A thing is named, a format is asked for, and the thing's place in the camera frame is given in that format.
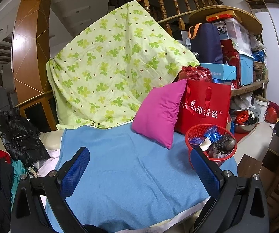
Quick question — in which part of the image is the black puffer jacket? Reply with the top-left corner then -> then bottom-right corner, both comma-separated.
0,108 -> 50,167

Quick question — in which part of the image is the wooden stair railing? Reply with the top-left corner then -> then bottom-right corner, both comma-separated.
137,0 -> 223,35

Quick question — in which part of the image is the green clover quilt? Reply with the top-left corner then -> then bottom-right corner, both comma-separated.
46,1 -> 199,129

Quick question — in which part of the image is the teal garment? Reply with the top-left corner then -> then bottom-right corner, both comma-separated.
11,160 -> 27,208

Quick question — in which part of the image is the light blue shoe box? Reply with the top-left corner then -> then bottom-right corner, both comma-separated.
201,63 -> 236,81

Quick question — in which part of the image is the blue storage bin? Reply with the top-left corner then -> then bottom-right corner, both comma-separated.
239,50 -> 254,86

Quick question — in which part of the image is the red gift bag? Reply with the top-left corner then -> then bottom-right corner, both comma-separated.
175,66 -> 231,135

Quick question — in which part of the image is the black plastic bag ball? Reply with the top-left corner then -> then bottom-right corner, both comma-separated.
207,134 -> 236,158

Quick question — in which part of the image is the blue cardboard box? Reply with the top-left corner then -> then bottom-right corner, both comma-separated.
189,137 -> 212,151

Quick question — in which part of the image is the navy tote bag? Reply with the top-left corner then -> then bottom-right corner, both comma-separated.
188,23 -> 223,64

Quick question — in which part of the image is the wooden curved cabinet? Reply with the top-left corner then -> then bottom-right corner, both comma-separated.
12,0 -> 57,131

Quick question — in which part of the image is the blue plastic bag ball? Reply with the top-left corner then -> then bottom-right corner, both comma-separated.
204,126 -> 221,143

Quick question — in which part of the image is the white bed sheet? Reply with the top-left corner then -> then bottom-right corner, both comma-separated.
38,149 -> 60,177

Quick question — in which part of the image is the red mesh trash basket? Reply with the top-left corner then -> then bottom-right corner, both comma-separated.
185,124 -> 237,166

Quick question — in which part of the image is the magenta pillow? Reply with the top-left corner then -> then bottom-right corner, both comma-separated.
131,79 -> 187,149

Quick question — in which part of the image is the clear plastic storage box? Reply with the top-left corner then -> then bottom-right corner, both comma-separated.
213,18 -> 252,55

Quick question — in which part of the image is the blue fleece blanket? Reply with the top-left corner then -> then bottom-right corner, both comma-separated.
57,124 -> 208,232

